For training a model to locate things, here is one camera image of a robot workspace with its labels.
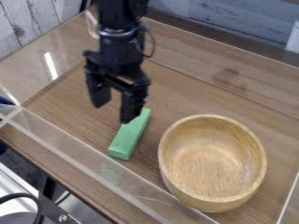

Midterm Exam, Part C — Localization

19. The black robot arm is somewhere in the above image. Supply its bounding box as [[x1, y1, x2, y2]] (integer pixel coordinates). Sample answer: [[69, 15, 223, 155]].
[[83, 0, 151, 123]]

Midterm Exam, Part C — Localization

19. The black metal stand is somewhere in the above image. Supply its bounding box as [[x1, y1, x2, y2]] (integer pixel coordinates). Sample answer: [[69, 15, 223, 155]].
[[37, 178, 80, 224]]

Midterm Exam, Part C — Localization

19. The brown wooden bowl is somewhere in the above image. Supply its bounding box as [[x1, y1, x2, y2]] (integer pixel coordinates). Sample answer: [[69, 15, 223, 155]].
[[157, 115, 267, 213]]

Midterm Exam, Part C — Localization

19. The clear acrylic corner bracket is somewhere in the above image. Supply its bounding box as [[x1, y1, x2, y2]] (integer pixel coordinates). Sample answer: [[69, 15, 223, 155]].
[[85, 10, 99, 39]]

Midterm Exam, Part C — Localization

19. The black cable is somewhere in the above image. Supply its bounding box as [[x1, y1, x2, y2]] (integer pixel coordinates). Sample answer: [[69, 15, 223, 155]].
[[0, 192, 44, 224]]

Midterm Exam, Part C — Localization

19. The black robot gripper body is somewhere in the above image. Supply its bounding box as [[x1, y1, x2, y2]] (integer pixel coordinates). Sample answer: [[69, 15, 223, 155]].
[[81, 29, 152, 91]]

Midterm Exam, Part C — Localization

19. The green rectangular block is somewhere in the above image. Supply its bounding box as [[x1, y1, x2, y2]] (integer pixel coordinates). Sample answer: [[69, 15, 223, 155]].
[[108, 108, 151, 160]]

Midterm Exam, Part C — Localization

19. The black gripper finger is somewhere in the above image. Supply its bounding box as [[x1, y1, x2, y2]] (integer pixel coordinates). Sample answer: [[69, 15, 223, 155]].
[[85, 70, 112, 108], [120, 87, 148, 123]]

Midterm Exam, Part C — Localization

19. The clear acrylic front wall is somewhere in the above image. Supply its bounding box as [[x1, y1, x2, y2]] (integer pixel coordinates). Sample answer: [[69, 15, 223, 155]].
[[0, 108, 219, 224]]

